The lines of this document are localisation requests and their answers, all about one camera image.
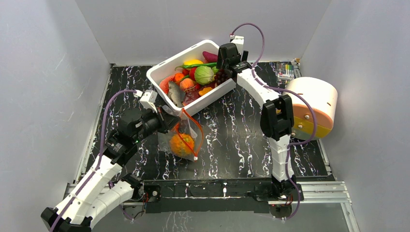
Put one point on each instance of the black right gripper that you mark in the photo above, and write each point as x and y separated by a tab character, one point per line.
224	68

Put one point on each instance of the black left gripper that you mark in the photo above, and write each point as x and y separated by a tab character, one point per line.
167	122

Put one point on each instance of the dark toy grapes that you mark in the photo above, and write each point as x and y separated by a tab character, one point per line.
220	77

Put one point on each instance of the clear zip top bag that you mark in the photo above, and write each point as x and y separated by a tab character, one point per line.
188	125

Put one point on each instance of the orange toy pineapple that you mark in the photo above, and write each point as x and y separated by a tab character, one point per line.
182	145

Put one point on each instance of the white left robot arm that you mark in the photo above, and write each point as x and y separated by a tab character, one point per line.
85	206

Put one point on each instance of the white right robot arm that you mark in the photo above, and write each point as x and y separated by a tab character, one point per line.
276	121

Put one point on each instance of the white plastic food bin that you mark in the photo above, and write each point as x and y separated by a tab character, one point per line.
167	68

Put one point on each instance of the purple toy sweet potato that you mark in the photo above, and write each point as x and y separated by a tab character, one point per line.
210	57

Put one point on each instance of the green toy cabbage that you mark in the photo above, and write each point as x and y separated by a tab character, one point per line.
204	75

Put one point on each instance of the grey toy fish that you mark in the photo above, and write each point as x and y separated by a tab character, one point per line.
175	94

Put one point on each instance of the red toy tomato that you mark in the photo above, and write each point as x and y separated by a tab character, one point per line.
192	73

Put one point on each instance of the yellow orange toy piece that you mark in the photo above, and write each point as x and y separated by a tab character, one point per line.
205	90

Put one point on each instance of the yellow toy lemon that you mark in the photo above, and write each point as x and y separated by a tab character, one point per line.
192	62

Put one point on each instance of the red toy slice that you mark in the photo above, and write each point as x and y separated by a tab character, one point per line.
164	84

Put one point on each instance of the green toy chili pepper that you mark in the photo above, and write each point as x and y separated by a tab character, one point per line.
196	65

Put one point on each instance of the dark red toy meat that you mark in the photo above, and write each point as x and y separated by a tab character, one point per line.
190	97

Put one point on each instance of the peach toy fruit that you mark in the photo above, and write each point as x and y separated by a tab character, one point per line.
187	85

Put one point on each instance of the orange toy carrot piece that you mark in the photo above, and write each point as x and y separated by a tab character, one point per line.
178	77

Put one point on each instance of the box of markers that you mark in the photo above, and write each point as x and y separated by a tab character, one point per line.
287	71

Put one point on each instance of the white cylindrical drum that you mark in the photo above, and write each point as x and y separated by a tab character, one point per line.
322	97

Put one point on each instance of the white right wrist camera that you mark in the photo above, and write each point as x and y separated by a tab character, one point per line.
238	41

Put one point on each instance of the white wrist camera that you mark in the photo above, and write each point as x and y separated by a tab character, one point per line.
147	99
238	41

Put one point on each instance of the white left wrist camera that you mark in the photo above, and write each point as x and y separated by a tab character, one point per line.
147	99

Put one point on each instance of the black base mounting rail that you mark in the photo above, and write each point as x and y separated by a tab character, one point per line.
241	194

